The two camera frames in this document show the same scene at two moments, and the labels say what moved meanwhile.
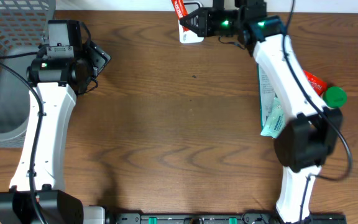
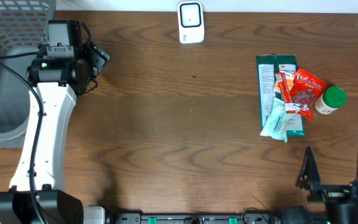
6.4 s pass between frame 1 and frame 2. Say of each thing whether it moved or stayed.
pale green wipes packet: stayed
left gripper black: stayed
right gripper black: moved
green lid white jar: stayed
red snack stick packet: moved
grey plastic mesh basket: stayed
